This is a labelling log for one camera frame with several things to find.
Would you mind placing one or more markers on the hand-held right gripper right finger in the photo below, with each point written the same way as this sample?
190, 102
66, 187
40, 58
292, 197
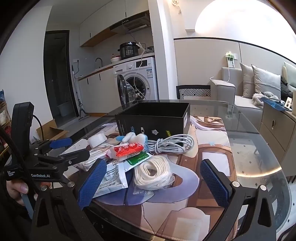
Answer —
212, 183

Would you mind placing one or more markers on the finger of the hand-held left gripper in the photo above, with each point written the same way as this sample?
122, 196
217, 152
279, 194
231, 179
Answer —
76, 155
60, 143

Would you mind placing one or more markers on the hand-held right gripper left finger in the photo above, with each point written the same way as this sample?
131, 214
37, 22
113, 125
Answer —
92, 183

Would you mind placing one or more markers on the clear bag of white swabs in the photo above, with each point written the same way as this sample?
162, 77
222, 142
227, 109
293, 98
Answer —
97, 154

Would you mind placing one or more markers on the red white packet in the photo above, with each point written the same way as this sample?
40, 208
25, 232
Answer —
126, 150

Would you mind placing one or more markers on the green white medicine packet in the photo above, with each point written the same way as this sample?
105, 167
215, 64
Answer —
138, 160

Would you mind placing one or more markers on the black cardboard box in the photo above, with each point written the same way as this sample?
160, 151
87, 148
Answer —
150, 125

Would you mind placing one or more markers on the person's left hand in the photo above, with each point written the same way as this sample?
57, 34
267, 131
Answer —
16, 188

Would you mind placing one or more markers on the white paper sheet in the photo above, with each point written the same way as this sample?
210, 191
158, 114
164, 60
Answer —
79, 145

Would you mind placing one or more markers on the brown cardboard box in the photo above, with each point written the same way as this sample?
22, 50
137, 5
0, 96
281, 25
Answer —
52, 132

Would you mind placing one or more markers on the wooden shoe rack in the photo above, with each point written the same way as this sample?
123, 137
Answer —
3, 122

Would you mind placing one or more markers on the white printed flat packet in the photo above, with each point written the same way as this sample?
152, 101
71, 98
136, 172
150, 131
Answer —
111, 177

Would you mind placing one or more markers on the white bucket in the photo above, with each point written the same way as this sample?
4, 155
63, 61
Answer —
64, 110

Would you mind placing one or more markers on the flat mop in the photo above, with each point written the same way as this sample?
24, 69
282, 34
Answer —
79, 109

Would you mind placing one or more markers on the dark glass door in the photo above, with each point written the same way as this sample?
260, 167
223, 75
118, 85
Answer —
57, 76

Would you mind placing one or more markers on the white kitchen base cabinets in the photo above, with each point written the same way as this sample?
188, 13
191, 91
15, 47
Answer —
97, 92

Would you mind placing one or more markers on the white blue cotton bundle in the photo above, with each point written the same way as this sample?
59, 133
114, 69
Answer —
136, 138

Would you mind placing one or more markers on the beige side cabinet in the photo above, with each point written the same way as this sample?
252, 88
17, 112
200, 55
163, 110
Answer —
275, 129

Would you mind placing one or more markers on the kitchen faucet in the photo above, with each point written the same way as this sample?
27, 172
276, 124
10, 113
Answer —
99, 62

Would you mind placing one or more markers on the patterned chair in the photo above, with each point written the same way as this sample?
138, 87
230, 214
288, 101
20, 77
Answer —
194, 92

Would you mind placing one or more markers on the beige sofa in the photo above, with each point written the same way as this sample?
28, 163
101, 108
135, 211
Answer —
224, 90

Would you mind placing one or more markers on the grey fur throw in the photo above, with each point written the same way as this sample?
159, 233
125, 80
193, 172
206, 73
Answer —
259, 98

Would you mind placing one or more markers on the white bowl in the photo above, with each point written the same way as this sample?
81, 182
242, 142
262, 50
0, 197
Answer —
115, 59

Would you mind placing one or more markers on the blue flat packet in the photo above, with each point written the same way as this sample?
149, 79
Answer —
274, 103

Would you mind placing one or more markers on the white washing machine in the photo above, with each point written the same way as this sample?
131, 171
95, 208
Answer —
138, 69

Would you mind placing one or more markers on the grey cushion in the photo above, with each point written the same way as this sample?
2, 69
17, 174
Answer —
247, 81
266, 81

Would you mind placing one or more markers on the black pressure cooker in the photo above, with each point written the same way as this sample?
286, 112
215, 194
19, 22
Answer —
128, 51

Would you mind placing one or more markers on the dark garment on sofa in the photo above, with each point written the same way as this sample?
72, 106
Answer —
285, 89

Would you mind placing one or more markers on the pale green cushion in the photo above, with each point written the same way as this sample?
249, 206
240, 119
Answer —
290, 74

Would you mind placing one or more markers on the range hood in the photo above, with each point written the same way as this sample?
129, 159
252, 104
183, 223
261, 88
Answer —
131, 24

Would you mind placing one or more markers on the white kitchen wall cabinets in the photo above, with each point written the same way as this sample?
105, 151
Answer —
99, 25

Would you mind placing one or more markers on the wall socket with charger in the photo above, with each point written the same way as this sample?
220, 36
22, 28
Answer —
230, 59

